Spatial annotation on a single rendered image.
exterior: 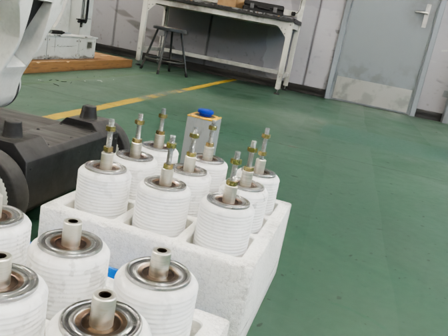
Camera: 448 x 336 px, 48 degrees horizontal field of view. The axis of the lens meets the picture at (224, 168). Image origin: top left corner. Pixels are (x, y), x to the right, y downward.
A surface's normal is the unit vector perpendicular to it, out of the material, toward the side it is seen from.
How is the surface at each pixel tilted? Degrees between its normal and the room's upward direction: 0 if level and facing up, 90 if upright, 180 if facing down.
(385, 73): 90
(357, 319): 0
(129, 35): 90
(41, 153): 46
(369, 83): 90
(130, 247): 90
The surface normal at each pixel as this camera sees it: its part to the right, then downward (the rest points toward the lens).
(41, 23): -0.25, 0.21
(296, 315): 0.18, -0.95
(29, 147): 0.81, -0.50
